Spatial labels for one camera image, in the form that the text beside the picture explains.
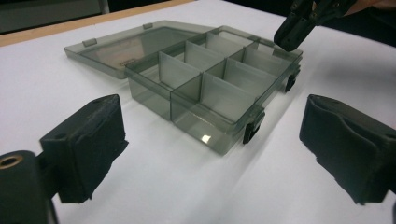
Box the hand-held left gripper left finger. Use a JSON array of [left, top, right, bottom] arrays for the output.
[[39, 93, 130, 205]]

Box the grey cabinet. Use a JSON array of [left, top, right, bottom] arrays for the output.
[[0, 0, 110, 35]]

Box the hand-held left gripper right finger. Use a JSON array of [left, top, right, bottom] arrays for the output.
[[299, 93, 396, 206]]

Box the grey transparent compartment box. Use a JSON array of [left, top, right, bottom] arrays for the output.
[[63, 20, 304, 156]]

